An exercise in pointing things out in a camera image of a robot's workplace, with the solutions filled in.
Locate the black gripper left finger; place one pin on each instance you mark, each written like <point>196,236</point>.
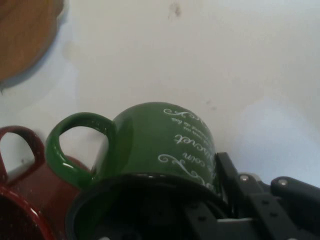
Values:
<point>195,225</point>

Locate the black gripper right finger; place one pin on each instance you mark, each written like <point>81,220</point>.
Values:
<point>275,207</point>

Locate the green mug white lettering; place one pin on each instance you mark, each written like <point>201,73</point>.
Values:
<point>150,140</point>

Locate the red enamel mug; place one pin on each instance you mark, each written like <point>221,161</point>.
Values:
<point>30,190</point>

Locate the brown wooden mug tree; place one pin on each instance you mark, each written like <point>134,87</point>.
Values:
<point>22,32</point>

